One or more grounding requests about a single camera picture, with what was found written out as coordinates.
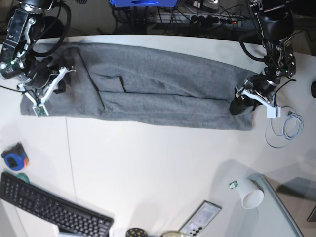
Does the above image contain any grey t-shirt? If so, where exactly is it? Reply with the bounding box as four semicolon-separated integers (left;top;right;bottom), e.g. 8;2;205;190
20;42;257;131

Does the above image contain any black round object at edge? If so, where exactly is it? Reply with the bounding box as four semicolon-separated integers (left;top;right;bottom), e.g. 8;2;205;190
311;81;316;98

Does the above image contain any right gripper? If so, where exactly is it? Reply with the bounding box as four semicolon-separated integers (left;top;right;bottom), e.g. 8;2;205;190
17;56;75;117

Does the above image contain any black computer keyboard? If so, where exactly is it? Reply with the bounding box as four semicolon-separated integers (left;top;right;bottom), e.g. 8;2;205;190
0;172;114;237

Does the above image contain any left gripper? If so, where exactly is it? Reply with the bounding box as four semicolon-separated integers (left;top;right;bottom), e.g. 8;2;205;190
229;74;281;119

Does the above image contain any glass side table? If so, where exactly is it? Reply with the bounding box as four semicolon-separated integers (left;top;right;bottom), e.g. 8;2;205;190
249;173;316;237

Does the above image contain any blue orange tape measure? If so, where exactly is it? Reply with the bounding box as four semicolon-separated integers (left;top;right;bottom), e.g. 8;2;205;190
1;143;29;171

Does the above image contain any gold rimmed round tin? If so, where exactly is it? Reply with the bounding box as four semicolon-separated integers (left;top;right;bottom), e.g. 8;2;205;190
160;231;184;237

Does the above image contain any smartphone in clear case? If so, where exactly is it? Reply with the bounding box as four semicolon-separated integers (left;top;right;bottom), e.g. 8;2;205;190
179;200;222;237

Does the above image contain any white paper cup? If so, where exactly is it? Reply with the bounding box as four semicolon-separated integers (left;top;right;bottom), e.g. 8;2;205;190
237;178;264;209

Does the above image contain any black gold dotted round object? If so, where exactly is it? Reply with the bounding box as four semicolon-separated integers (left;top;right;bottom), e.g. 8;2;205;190
125;228;148;237

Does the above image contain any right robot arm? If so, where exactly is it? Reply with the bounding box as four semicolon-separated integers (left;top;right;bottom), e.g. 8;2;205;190
0;0;74;117

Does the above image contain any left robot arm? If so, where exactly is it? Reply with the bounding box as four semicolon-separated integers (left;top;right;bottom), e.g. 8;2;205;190
230;0;296;119

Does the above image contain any blue box with hole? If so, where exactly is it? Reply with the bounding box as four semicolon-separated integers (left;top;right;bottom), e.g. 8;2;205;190
109;0;178;7

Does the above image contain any small green white chip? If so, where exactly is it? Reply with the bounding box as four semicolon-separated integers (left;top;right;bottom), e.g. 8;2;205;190
229;181;238;190

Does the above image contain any white coiled cable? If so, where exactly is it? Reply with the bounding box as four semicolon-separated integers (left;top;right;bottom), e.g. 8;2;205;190
265;106;305;149

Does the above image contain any green round object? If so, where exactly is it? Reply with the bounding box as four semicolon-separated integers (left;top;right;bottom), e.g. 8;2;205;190
16;173;30;184

